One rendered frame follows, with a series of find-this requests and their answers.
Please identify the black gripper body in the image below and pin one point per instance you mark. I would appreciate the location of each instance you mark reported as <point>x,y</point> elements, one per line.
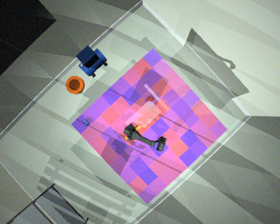
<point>131,127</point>

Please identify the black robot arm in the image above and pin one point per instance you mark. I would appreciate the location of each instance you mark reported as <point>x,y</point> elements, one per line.
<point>134,135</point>

